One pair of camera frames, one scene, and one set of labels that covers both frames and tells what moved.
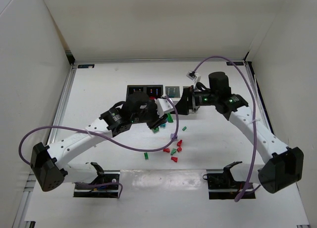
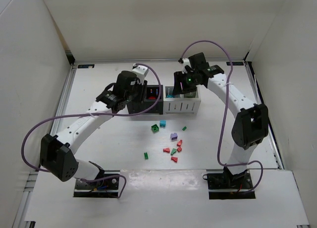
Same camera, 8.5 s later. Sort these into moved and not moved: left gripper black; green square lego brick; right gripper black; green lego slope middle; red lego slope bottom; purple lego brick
Moved: right gripper black; left gripper black
Not moved: green square lego brick; green lego slope middle; purple lego brick; red lego slope bottom
